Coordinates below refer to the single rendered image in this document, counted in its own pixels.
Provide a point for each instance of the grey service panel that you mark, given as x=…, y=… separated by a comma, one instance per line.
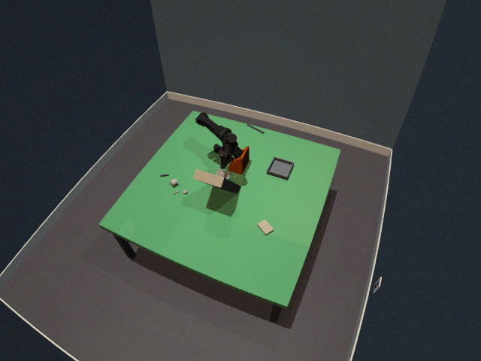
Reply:
x=216, y=181

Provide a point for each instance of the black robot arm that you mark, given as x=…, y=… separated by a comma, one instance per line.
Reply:
x=224, y=134

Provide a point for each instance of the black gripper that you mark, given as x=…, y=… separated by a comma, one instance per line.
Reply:
x=226, y=153

